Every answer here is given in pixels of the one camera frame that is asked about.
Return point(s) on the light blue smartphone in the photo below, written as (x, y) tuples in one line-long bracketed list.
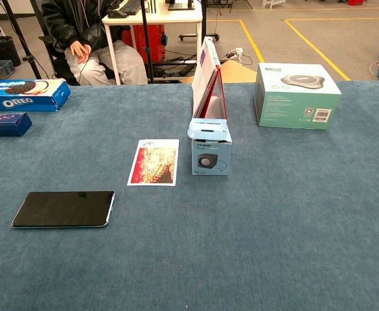
[(63, 209)]

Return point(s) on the small blue speaker box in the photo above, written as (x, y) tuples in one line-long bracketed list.
[(211, 152)]

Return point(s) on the red photo postcard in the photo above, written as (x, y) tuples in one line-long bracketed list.
[(154, 162)]

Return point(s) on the red desk calendar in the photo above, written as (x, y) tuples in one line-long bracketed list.
[(207, 82)]

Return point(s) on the white power strip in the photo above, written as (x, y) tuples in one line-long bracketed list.
[(238, 50)]

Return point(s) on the black pole stand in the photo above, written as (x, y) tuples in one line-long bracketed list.
[(147, 42)]

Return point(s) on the red cabinet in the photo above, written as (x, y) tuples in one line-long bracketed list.
[(150, 40)]

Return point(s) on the green conference speaker box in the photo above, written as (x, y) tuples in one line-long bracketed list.
[(296, 97)]

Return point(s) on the white desk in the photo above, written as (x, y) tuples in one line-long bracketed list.
[(156, 17)]

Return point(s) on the seated person in black jacket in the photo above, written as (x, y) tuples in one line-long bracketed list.
[(88, 35)]

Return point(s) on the black computer mouse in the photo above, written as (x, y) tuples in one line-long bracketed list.
[(117, 14)]

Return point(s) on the black keyboard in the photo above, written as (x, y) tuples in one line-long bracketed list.
[(131, 6)]

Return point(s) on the blue Oreo cookie box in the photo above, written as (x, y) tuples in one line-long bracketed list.
[(25, 95)]

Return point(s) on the dark blue snack box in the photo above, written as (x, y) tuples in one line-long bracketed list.
[(4, 124)]

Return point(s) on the blue plastic crate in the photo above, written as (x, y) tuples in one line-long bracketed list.
[(7, 68)]

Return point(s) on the black tripod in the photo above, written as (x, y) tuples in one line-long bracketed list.
[(19, 35)]

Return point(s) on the black waste bin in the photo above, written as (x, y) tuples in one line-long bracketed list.
[(4, 48)]

